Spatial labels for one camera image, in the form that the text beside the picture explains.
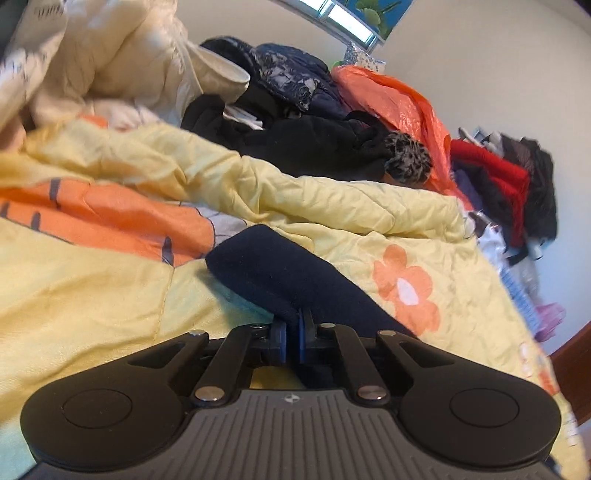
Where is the light blue blanket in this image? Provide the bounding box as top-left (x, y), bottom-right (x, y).
top-left (500, 267), bottom-right (541, 336)

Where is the pink plastic bag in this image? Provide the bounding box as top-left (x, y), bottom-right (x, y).
top-left (535, 302), bottom-right (566, 343)

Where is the yellow floral quilt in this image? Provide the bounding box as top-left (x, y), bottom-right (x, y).
top-left (1, 119), bottom-right (588, 479)

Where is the red garment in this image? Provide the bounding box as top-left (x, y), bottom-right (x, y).
top-left (451, 140), bottom-right (530, 247)

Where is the black clothes pile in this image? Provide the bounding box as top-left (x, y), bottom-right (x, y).
top-left (181, 36), bottom-right (433, 186)

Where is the window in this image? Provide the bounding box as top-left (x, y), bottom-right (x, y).
top-left (276, 0), bottom-right (383, 52)

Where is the cream duvet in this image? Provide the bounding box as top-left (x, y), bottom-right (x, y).
top-left (1, 1), bottom-right (250, 131)

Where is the orange plastic bag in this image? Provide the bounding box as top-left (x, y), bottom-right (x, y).
top-left (332, 65), bottom-right (472, 209)

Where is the dark clothes heap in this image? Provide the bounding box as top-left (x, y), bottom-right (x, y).
top-left (452, 128), bottom-right (558, 266)

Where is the lotus flower poster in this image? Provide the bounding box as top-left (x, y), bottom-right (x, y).
top-left (339, 0), bottom-right (413, 40)

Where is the grey and navy sweater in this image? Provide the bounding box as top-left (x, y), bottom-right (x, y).
top-left (205, 225), bottom-right (415, 338)

